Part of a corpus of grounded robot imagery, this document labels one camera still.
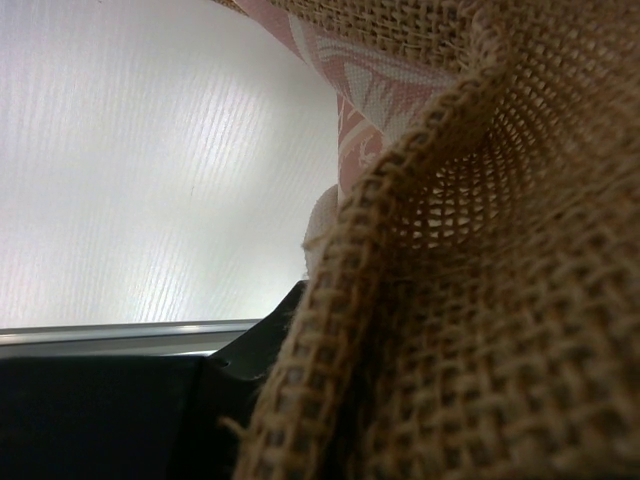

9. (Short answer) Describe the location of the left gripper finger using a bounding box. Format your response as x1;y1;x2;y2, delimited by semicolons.
1;282;305;479

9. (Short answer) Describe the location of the burlap canvas tote bag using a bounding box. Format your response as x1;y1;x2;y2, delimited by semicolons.
231;1;639;479

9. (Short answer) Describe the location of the aluminium mounting rail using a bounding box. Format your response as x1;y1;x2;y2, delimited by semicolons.
1;320;257;359

